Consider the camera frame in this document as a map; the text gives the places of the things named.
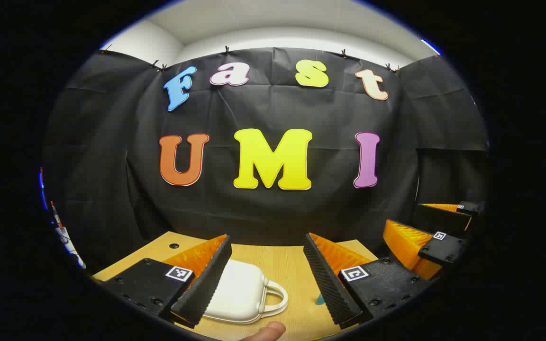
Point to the black backdrop cloth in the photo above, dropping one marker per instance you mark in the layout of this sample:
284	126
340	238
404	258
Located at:
277	218

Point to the white and red object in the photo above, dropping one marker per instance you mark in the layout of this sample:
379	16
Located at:
62	232

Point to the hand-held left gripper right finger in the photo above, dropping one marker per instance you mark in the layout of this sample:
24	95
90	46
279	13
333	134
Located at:
325	284

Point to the blue skin care tube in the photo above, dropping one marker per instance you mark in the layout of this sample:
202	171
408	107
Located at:
320	300

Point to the row of black cloth clips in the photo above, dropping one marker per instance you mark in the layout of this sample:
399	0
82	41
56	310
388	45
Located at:
226	49

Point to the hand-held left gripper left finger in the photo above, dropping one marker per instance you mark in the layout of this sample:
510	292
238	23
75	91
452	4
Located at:
206	284

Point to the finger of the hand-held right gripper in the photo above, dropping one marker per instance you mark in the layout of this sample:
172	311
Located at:
443	251
443	219

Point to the white suitcase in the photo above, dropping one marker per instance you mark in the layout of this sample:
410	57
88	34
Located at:
240	293

